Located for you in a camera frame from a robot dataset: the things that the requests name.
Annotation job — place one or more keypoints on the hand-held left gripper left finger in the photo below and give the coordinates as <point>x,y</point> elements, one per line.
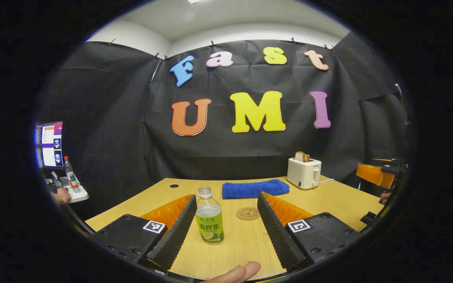
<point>175,236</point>

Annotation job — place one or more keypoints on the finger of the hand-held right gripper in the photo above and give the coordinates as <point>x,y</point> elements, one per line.
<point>372,175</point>
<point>369,218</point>

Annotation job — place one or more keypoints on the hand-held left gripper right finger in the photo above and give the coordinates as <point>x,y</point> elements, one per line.
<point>277,232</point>

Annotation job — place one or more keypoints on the green label water bottle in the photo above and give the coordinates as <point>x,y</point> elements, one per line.
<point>209,228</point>

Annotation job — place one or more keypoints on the round wooden coaster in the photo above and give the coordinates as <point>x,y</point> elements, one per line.
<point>247,213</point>

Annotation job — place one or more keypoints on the red cap plastic bottle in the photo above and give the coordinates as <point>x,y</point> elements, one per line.
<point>70,175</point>

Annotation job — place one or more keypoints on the blue towel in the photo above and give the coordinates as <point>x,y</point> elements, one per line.
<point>250,189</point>

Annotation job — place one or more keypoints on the white toaster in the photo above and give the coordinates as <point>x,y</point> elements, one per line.
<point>303,173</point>

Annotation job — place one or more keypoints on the bread slice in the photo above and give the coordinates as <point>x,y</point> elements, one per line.
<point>300,156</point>

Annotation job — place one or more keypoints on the white side table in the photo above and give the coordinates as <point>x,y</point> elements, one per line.
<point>79,195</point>

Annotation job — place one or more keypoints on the computer monitor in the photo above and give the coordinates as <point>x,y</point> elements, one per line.
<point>51,145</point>

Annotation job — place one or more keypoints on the ceiling light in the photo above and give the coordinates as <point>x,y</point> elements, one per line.
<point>195,1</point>

